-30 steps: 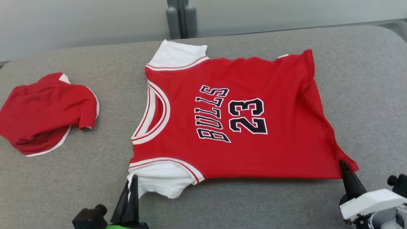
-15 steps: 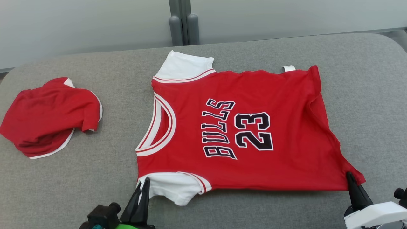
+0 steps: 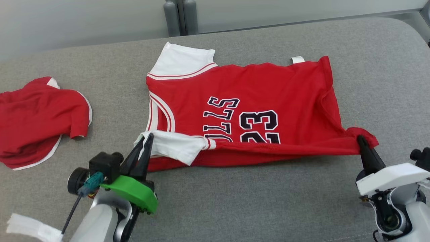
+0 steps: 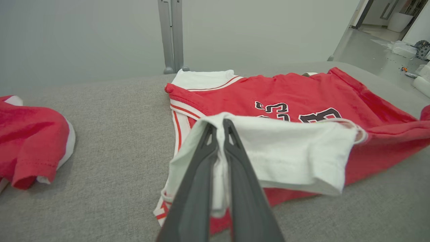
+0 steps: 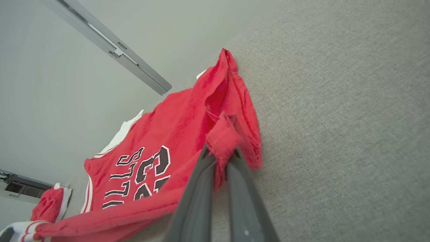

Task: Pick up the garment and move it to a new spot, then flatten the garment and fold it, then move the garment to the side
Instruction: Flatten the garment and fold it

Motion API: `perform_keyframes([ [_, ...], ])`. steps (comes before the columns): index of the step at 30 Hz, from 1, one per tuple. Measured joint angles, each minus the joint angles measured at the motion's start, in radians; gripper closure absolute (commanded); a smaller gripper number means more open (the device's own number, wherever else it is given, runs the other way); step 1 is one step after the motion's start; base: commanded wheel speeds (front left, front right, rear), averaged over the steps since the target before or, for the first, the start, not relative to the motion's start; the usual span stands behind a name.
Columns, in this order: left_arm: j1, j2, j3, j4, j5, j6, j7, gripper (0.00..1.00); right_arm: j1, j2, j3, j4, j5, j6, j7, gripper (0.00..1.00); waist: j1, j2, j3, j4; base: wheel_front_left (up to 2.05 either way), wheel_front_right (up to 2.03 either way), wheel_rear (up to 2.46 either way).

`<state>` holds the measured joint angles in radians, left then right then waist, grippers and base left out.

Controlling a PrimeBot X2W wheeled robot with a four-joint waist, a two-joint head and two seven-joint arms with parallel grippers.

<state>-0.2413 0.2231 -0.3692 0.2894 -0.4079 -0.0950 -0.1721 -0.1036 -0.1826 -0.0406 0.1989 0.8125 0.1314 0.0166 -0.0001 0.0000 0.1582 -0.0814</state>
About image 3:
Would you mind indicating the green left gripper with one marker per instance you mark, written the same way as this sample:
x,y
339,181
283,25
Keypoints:
x,y
132,191

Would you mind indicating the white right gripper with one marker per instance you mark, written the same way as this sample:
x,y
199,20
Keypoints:
x,y
393,178

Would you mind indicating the red basketball jersey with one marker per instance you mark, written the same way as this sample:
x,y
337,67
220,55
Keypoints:
x,y
285,87

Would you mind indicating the red shorts with white trim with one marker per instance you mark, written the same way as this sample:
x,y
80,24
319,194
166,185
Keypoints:
x,y
33,121

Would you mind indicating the grey fabric sofa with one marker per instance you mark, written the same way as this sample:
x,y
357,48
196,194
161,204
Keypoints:
x,y
235,208

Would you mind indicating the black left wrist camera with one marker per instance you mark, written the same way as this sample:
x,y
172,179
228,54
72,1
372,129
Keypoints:
x,y
105,166

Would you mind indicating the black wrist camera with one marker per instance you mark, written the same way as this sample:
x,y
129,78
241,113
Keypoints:
x,y
105,166
422,157

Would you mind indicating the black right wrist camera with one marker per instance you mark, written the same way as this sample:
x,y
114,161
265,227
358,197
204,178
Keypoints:
x,y
422,157

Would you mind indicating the grey partition post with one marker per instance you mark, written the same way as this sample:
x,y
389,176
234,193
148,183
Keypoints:
x,y
188,16

